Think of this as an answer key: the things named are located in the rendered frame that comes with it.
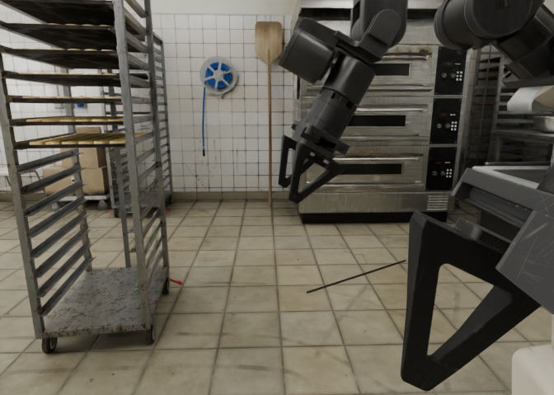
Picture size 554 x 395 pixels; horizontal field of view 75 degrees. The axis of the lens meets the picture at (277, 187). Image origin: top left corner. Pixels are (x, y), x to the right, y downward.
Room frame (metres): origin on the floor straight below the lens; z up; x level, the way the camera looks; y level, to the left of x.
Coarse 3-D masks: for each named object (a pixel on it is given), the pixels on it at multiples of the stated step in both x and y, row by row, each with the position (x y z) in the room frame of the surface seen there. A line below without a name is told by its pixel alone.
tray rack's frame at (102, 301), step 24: (144, 0) 2.07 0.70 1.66; (120, 168) 2.06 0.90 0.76; (120, 192) 2.06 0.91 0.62; (168, 264) 2.08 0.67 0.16; (72, 288) 1.80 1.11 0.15; (96, 288) 1.80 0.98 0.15; (120, 288) 1.80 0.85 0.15; (168, 288) 2.00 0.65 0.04; (72, 312) 1.56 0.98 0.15; (96, 312) 1.56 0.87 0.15; (120, 312) 1.56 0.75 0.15; (48, 336) 1.40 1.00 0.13
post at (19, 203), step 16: (0, 64) 1.41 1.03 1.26; (0, 80) 1.40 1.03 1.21; (0, 96) 1.40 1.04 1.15; (0, 112) 1.40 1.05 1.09; (16, 160) 1.42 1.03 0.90; (16, 176) 1.40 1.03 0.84; (16, 192) 1.40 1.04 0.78; (16, 208) 1.40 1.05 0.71; (16, 224) 1.40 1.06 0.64; (32, 288) 1.40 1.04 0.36; (32, 304) 1.40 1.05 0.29; (32, 320) 1.40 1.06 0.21
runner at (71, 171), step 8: (72, 168) 1.92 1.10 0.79; (80, 168) 2.02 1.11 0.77; (48, 176) 1.64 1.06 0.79; (56, 176) 1.72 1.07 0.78; (64, 176) 1.77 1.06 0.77; (32, 184) 1.50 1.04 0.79; (40, 184) 1.57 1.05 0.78; (48, 184) 1.60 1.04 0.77; (24, 192) 1.43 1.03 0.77; (32, 192) 1.44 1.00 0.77
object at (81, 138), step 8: (64, 136) 1.76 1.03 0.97; (72, 136) 1.80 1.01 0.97; (80, 136) 1.76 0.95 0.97; (88, 136) 1.76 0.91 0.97; (96, 136) 1.78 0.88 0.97; (104, 136) 1.76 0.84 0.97; (112, 136) 1.83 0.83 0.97; (120, 136) 1.78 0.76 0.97; (136, 136) 1.79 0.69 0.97; (32, 144) 1.45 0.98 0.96
